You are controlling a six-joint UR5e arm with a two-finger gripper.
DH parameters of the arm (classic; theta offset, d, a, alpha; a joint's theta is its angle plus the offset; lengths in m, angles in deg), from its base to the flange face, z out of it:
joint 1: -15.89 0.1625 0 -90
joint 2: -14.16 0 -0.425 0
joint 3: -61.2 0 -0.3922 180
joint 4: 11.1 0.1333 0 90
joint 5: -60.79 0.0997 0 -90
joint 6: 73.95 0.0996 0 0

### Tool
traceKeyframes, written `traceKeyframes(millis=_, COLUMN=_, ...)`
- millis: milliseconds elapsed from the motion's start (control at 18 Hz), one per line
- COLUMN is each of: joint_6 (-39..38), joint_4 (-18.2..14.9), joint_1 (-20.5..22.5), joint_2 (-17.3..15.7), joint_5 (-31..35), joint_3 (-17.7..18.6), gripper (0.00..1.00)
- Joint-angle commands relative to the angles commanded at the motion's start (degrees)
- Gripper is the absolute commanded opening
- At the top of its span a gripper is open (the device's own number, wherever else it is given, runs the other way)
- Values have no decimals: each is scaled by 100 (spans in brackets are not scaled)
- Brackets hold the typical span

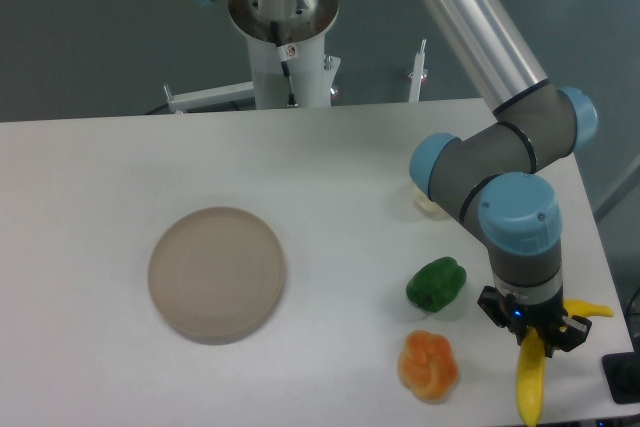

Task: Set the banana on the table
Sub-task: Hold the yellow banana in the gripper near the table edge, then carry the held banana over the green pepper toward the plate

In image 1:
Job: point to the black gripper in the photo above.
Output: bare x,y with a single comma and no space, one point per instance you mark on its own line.
548,318

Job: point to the yellow toy banana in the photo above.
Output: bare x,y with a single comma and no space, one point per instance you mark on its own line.
530,373

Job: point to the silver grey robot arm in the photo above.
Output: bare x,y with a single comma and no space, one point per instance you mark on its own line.
489,183

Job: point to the black device at edge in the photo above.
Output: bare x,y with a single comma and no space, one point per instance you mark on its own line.
622,374

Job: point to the green toy bell pepper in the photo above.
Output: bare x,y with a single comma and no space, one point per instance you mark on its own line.
436,285

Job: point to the orange peeled toy mandarin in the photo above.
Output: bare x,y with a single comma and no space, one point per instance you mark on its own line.
427,366

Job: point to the pale yellow toy object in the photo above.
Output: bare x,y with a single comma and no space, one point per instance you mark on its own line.
430,208

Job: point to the beige round plate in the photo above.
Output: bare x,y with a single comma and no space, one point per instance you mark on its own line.
216,275

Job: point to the white upright bracket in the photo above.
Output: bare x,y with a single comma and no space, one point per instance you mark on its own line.
417,74

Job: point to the white pedestal leg bar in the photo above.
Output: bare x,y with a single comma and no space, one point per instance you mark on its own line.
190,101

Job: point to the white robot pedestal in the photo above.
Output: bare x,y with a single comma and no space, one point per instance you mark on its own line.
285,40

